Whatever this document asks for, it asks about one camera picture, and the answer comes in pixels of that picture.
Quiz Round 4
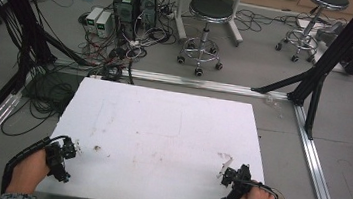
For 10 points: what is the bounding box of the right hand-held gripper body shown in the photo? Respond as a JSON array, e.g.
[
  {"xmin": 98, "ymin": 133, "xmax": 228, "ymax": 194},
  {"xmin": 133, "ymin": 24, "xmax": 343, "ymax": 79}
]
[{"xmin": 221, "ymin": 171, "xmax": 254, "ymax": 199}]

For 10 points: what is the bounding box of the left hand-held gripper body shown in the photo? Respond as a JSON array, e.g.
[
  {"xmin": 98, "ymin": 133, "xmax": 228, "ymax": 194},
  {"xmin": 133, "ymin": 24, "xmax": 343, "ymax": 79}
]
[{"xmin": 42, "ymin": 144, "xmax": 75, "ymax": 184}]

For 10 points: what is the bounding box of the person's left hand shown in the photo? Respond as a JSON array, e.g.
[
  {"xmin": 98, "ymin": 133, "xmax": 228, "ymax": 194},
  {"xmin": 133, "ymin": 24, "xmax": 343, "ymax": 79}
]
[{"xmin": 5, "ymin": 144, "xmax": 55, "ymax": 199}]

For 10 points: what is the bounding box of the person's left sleeve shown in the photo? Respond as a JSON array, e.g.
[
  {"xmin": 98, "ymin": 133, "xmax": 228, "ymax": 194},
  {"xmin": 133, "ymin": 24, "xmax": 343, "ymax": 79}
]
[{"xmin": 0, "ymin": 189, "xmax": 38, "ymax": 199}]

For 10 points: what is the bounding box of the white power strip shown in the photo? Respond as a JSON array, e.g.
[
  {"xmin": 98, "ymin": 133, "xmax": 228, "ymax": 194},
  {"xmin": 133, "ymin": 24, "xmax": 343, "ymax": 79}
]
[{"xmin": 127, "ymin": 38, "xmax": 143, "ymax": 50}]

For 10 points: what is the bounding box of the white power supply box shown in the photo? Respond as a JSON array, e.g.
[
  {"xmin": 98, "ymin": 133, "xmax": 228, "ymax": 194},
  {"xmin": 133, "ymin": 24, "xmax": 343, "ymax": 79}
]
[
  {"xmin": 84, "ymin": 5, "xmax": 104, "ymax": 34},
  {"xmin": 93, "ymin": 9, "xmax": 114, "ymax": 40}
]

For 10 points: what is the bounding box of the black computer tower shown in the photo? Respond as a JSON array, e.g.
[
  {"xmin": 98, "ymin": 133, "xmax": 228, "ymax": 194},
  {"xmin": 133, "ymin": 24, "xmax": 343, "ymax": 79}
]
[
  {"xmin": 135, "ymin": 0, "xmax": 160, "ymax": 31},
  {"xmin": 108, "ymin": 0, "xmax": 140, "ymax": 40}
]

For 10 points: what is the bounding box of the grey round stool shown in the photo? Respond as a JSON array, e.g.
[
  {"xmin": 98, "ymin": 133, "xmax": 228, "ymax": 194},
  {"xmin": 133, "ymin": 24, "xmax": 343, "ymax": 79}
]
[{"xmin": 273, "ymin": 0, "xmax": 351, "ymax": 69}]

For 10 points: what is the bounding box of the black round stool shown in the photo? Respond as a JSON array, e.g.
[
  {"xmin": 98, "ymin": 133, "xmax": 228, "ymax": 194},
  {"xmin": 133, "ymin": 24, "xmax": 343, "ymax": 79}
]
[{"xmin": 174, "ymin": 0, "xmax": 236, "ymax": 81}]

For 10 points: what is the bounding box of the black sleeved gripper cable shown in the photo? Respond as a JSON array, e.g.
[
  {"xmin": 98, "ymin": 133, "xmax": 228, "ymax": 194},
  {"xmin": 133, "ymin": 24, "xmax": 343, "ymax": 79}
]
[{"xmin": 0, "ymin": 129, "xmax": 72, "ymax": 199}]

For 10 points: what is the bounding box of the tangle of floor cables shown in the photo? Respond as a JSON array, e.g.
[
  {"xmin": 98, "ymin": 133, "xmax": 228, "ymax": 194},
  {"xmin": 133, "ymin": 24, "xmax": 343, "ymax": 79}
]
[{"xmin": 0, "ymin": 0, "xmax": 184, "ymax": 155}]

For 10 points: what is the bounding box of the black frame strut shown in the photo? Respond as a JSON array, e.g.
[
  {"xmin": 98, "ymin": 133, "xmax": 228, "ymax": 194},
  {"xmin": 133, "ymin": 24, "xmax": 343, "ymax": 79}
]
[
  {"xmin": 0, "ymin": 0, "xmax": 103, "ymax": 104},
  {"xmin": 245, "ymin": 0, "xmax": 353, "ymax": 146}
]

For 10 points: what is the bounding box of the white table leg frame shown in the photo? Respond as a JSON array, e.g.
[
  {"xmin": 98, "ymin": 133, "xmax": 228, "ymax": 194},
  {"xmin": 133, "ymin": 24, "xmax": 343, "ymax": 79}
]
[{"xmin": 170, "ymin": 0, "xmax": 249, "ymax": 49}]

